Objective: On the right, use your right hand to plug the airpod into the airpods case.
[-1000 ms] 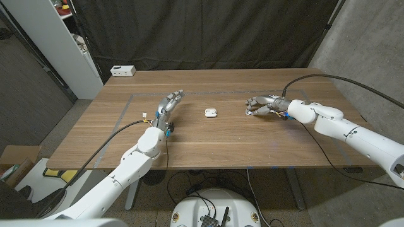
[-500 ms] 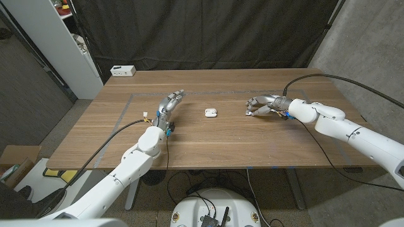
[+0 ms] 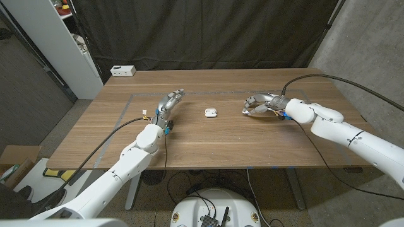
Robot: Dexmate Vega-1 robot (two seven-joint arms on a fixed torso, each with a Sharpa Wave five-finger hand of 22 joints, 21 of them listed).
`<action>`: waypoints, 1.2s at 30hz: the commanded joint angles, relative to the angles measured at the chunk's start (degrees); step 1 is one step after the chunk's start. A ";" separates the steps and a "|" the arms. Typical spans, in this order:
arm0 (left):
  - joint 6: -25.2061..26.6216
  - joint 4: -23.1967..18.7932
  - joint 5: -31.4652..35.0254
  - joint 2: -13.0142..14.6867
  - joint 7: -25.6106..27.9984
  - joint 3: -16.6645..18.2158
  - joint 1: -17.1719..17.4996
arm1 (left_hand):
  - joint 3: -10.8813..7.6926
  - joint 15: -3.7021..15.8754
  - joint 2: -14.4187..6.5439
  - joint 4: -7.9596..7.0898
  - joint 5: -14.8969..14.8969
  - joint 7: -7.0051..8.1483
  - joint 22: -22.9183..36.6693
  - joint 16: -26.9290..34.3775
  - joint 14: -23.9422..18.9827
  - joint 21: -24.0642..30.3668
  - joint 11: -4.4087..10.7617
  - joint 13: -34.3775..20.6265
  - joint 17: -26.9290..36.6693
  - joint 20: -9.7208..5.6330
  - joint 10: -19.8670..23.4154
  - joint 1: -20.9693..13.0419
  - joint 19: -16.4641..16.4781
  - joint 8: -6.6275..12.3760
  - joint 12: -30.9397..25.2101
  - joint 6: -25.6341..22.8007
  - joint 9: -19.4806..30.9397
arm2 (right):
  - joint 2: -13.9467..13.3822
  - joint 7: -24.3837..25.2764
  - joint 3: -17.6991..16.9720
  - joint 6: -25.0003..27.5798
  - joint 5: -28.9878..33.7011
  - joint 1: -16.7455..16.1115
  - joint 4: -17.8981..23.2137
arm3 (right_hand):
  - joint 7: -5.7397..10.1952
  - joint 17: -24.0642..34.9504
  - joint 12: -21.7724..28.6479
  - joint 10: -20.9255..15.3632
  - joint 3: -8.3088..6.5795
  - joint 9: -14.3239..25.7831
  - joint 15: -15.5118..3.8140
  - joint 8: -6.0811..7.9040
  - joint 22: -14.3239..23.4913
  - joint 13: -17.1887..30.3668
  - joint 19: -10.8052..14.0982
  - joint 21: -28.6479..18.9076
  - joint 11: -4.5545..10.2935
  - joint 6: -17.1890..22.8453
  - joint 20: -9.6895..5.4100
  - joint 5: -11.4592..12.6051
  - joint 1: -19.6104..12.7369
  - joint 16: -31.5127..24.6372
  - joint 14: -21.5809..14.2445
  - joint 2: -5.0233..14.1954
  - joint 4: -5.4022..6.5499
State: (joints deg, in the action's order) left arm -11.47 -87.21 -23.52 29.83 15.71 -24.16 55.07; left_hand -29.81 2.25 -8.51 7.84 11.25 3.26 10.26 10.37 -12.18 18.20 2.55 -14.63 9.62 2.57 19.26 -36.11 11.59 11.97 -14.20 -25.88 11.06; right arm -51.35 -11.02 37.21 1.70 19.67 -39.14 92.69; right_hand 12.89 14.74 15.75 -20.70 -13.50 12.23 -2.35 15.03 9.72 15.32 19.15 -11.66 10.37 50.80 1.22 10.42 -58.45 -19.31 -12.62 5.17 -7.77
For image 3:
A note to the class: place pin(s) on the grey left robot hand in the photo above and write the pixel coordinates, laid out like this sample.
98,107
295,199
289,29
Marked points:
164,107

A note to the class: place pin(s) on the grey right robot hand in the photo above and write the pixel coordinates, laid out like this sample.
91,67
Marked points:
271,101

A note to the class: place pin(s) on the white airpod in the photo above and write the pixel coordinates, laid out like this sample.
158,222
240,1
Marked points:
245,111

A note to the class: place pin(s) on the white airpods case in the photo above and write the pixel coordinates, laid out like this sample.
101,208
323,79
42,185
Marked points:
211,113

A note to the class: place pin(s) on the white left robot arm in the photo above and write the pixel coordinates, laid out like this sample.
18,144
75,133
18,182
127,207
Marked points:
126,167

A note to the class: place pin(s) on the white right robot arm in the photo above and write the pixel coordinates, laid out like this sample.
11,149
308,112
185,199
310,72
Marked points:
347,132

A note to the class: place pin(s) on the white power strip box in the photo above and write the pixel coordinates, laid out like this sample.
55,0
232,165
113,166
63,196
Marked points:
123,71

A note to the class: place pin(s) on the round black fan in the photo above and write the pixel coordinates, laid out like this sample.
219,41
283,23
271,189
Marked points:
153,177

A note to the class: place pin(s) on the black curtain backdrop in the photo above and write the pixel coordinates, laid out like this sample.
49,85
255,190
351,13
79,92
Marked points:
205,31

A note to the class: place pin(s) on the white table leg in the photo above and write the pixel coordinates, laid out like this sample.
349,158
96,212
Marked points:
132,195

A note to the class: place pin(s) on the grey table leg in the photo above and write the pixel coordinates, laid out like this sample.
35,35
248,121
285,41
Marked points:
296,192

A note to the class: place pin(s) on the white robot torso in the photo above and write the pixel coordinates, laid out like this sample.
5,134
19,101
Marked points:
195,208

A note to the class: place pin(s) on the black antenna module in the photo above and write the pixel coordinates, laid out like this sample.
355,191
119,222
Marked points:
210,220

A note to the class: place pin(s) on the white shelf cabinet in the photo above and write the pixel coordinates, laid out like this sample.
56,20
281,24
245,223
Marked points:
57,47

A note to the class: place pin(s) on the yellow flat item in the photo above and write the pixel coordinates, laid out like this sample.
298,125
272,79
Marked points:
52,173

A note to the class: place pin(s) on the red bowl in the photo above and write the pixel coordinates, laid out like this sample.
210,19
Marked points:
63,11

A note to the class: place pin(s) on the brown cardboard box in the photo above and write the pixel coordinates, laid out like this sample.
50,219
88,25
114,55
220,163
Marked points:
15,157

